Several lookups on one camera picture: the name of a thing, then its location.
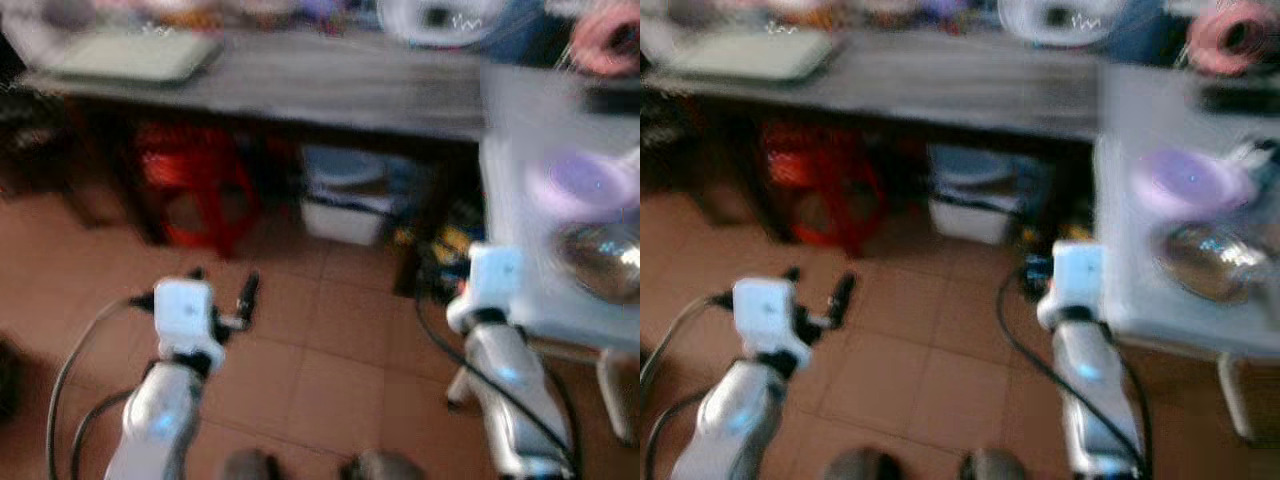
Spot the grey left robot foot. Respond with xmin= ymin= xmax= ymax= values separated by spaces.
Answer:
xmin=220 ymin=449 xmax=283 ymax=480
xmin=824 ymin=447 xmax=907 ymax=480

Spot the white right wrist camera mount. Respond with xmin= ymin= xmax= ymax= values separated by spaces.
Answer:
xmin=446 ymin=242 xmax=527 ymax=336
xmin=1036 ymin=240 xmax=1107 ymax=331

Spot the pale green tray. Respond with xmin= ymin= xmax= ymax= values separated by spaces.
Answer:
xmin=44 ymin=30 xmax=223 ymax=86
xmin=664 ymin=28 xmax=843 ymax=84

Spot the grey right robot foot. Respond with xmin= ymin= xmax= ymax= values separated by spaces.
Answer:
xmin=343 ymin=450 xmax=427 ymax=480
xmin=960 ymin=449 xmax=1033 ymax=480

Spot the flat black object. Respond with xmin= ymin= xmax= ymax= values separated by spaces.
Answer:
xmin=584 ymin=87 xmax=641 ymax=114
xmin=1198 ymin=84 xmax=1280 ymax=114

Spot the white folding table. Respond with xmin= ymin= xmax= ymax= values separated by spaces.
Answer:
xmin=1092 ymin=64 xmax=1280 ymax=446
xmin=445 ymin=64 xmax=641 ymax=446

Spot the white plastic storage box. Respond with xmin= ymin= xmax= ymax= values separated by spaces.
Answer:
xmin=298 ymin=144 xmax=423 ymax=247
xmin=925 ymin=144 xmax=1053 ymax=247

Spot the grey robot foot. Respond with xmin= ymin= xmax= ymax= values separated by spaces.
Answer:
xmin=343 ymin=450 xmax=427 ymax=480
xmin=824 ymin=447 xmax=907 ymax=480
xmin=220 ymin=449 xmax=283 ymax=480
xmin=960 ymin=449 xmax=1033 ymax=480

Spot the dark wooden table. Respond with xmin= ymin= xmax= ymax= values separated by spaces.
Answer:
xmin=645 ymin=28 xmax=1103 ymax=251
xmin=18 ymin=28 xmax=641 ymax=301

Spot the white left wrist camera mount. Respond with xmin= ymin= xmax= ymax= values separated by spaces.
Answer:
xmin=152 ymin=278 xmax=227 ymax=371
xmin=731 ymin=277 xmax=813 ymax=369

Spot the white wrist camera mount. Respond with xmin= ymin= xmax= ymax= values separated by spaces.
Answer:
xmin=731 ymin=277 xmax=813 ymax=369
xmin=152 ymin=278 xmax=227 ymax=371
xmin=446 ymin=242 xmax=527 ymax=336
xmin=1036 ymin=240 xmax=1107 ymax=331

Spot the pink round object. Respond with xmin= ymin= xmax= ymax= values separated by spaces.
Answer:
xmin=568 ymin=3 xmax=641 ymax=77
xmin=1184 ymin=0 xmax=1280 ymax=77

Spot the shiny steel bowl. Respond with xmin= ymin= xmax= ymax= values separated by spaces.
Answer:
xmin=554 ymin=222 xmax=641 ymax=307
xmin=1150 ymin=221 xmax=1273 ymax=307

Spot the red plastic stool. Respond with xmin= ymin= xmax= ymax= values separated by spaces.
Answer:
xmin=133 ymin=122 xmax=263 ymax=257
xmin=758 ymin=120 xmax=888 ymax=257

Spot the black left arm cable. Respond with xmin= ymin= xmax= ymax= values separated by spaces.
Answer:
xmin=45 ymin=294 xmax=159 ymax=480
xmin=640 ymin=292 xmax=737 ymax=480

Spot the white round bowl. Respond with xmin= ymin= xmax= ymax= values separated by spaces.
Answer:
xmin=997 ymin=0 xmax=1128 ymax=49
xmin=378 ymin=0 xmax=513 ymax=49

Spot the purple plastic bowl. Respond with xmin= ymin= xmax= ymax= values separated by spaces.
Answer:
xmin=524 ymin=148 xmax=641 ymax=227
xmin=1130 ymin=147 xmax=1257 ymax=224

